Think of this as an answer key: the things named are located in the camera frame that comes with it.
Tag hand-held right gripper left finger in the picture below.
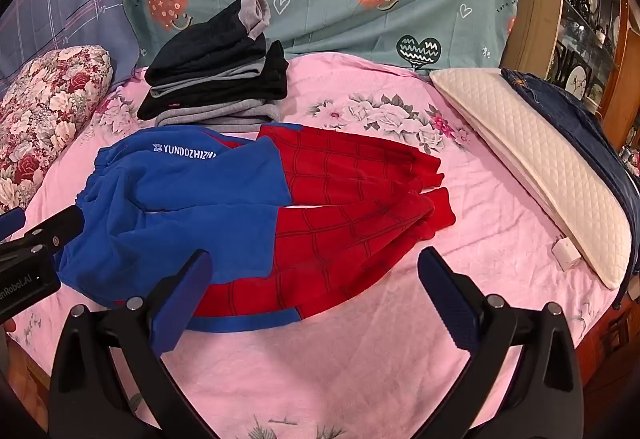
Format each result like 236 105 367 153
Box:
47 249 213 439

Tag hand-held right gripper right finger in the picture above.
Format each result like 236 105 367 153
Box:
417 246 586 439

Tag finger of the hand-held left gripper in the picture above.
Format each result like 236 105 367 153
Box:
0 206 27 241
19 204 87 256

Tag blue and red pants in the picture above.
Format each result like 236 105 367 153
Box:
52 122 457 334

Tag black folded pants red tag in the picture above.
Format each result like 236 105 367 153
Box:
137 39 291 121

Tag dark folded pants grey cuff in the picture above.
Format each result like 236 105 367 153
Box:
145 0 273 90

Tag pink floral bedsheet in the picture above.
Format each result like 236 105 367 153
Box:
20 52 631 439

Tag red floral pillow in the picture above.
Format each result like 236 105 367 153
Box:
0 44 113 215

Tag small white charger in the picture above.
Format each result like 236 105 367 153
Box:
552 241 583 271

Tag white quilted pillow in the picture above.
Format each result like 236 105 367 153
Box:
430 66 632 291

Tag blue denim jeans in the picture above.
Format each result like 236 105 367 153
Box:
500 66 640 232

